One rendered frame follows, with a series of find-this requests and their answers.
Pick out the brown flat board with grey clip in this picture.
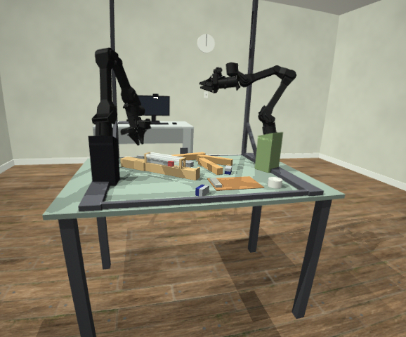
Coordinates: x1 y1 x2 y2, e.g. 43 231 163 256
207 176 264 191

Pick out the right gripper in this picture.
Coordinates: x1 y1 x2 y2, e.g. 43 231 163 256
121 115 151 146

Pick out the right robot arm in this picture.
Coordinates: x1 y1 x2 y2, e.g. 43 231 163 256
92 48 151 136

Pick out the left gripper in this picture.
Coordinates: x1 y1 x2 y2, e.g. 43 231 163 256
199 74 228 93

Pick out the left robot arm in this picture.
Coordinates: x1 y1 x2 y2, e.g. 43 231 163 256
226 62 296 134

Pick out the clear rectangular channel cover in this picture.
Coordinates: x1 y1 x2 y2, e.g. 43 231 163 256
146 152 183 169

